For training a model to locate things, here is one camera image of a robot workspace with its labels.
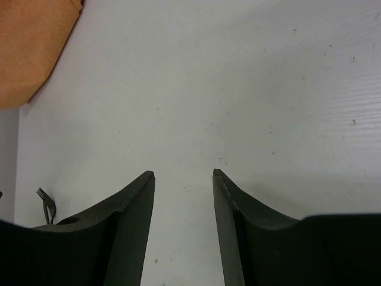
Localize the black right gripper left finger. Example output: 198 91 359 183
1 171 155 285

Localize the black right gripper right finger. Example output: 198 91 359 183
213 169 380 285

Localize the orange cloth placemat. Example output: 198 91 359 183
1 1 83 109

